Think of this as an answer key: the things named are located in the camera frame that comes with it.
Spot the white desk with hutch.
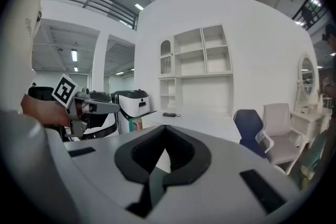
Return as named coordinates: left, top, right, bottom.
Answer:
left=158, top=24, right=235, bottom=116

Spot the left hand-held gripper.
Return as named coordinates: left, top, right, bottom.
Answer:
left=51, top=73, right=121, bottom=138

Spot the brown cardboard sheet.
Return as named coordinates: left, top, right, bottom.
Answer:
left=132, top=117, right=144, bottom=132

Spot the black balcony railing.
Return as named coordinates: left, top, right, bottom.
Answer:
left=41, top=0, right=139, bottom=31
left=291, top=0, right=330, bottom=31

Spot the grey and white office chair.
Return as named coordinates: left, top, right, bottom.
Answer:
left=255, top=102, right=306, bottom=175

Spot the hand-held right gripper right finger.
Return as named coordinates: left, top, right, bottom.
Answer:
left=154, top=125, right=212, bottom=208

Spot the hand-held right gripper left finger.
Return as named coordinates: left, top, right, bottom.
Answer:
left=114, top=125, right=166, bottom=218

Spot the blue chair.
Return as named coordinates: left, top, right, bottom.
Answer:
left=233, top=109, right=269, bottom=158

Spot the person's cream shirt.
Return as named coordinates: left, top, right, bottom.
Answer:
left=0, top=0, right=48, bottom=115

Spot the white and black robot machine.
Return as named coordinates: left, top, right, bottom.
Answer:
left=27, top=86, right=119, bottom=141
left=111, top=89, right=158, bottom=135

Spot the white dressing table with mirror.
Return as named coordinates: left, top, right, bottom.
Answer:
left=289, top=51, right=333, bottom=145

